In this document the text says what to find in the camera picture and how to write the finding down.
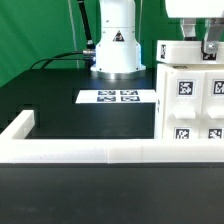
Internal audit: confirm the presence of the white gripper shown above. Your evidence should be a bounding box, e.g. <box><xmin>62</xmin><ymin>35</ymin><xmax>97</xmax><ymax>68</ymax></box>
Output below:
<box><xmin>165</xmin><ymin>0</ymin><xmax>224</xmax><ymax>54</ymax></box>

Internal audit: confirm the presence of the white block with marker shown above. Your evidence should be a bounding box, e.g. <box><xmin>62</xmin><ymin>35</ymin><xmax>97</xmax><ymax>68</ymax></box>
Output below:
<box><xmin>156</xmin><ymin>40</ymin><xmax>224</xmax><ymax>65</ymax></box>

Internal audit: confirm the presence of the white cabinet body box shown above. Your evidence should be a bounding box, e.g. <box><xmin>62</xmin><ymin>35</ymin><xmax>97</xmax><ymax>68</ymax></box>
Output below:
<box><xmin>154</xmin><ymin>64</ymin><xmax>224</xmax><ymax>140</ymax></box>

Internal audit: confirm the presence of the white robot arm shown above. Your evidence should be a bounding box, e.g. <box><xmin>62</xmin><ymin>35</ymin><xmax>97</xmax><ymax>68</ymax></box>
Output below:
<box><xmin>91</xmin><ymin>0</ymin><xmax>224</xmax><ymax>80</ymax></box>

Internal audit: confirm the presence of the white marker base sheet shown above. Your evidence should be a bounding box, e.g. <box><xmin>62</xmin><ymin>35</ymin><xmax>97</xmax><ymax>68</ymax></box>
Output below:
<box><xmin>75</xmin><ymin>89</ymin><xmax>157</xmax><ymax>104</ymax></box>

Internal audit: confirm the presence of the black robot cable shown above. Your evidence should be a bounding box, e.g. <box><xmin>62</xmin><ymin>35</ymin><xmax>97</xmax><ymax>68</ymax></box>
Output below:
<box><xmin>29</xmin><ymin>0</ymin><xmax>98</xmax><ymax>70</ymax></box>

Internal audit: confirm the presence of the thin white cord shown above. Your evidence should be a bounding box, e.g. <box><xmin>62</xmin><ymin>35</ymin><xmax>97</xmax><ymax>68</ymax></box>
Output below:
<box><xmin>67</xmin><ymin>0</ymin><xmax>80</xmax><ymax>70</ymax></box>

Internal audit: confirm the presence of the white U-shaped fence frame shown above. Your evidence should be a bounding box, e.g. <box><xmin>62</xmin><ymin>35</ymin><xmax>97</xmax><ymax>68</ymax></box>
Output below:
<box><xmin>0</xmin><ymin>110</ymin><xmax>224</xmax><ymax>164</ymax></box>

